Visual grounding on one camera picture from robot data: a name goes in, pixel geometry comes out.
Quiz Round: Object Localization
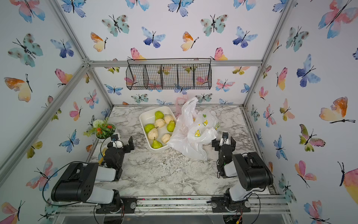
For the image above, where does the clear white plastic bag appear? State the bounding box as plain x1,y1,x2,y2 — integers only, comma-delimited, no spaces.
167,97,208,161

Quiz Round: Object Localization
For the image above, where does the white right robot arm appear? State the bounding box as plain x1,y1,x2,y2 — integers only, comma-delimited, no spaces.
209,138,274,212

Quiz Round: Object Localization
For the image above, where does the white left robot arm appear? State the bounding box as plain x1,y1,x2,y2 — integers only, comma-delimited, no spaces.
51,134,135,214

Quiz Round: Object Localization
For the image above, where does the yellow toy shovel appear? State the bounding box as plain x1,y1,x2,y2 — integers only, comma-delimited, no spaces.
98,147,107,166

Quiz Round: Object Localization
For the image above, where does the potted flower plant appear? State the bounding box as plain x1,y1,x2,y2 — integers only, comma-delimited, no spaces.
84,118,116,140

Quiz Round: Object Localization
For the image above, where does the lemon print plastic bag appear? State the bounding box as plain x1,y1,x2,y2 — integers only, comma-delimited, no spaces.
187,109,220,144

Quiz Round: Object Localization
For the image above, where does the green pear bottom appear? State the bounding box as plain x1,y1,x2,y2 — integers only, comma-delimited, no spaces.
151,138,163,149

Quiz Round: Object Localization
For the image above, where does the green pear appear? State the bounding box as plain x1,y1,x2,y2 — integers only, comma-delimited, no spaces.
155,111,164,120
167,121,176,133
151,138,163,149
144,124,155,133

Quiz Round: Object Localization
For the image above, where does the green pear left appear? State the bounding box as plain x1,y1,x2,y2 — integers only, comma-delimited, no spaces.
144,124,155,133

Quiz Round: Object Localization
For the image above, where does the beige pear lower left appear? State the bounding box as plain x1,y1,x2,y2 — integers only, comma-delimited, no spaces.
147,128,158,140

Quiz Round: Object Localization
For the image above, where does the beige pear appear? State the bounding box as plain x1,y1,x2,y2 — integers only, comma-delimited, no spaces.
164,114,174,124
147,128,158,140
161,133,171,144
154,119,166,128

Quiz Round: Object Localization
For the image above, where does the white rectangular tray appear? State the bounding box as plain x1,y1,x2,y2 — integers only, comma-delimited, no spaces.
139,106,177,152

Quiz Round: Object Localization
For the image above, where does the beige pear lower right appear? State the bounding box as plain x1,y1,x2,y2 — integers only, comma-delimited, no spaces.
161,133,171,144

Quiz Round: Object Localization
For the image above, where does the beige pear centre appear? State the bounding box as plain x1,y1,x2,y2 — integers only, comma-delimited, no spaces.
154,119,166,128

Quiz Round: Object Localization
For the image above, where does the green pear top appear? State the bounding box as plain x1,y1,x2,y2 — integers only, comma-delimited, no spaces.
155,111,164,120

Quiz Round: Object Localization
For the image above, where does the green pear right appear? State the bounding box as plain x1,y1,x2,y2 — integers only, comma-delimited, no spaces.
167,121,176,133

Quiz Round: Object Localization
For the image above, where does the beige pear top right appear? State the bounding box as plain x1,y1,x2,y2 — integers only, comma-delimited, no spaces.
164,114,174,124

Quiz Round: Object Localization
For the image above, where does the pink plastic bag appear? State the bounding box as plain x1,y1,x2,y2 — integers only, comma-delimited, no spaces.
175,95,188,118

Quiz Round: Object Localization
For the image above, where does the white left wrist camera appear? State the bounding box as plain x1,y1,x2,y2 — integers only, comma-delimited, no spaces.
112,141,124,149

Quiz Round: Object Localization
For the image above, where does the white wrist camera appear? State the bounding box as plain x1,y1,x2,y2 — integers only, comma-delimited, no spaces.
112,141,124,149
220,132,229,146

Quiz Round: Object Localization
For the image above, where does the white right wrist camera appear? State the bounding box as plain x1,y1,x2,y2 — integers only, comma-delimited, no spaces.
220,132,229,146

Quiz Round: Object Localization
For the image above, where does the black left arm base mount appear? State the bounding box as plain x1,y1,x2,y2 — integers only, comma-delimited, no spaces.
95,197,137,214

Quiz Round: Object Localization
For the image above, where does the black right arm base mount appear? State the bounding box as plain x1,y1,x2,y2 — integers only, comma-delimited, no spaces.
207,196,251,213

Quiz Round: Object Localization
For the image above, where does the black wire wall basket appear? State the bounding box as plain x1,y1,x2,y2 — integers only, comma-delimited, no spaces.
125,58,212,92

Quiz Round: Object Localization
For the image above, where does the aluminium front rail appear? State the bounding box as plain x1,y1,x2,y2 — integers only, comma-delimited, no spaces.
53,195,291,216

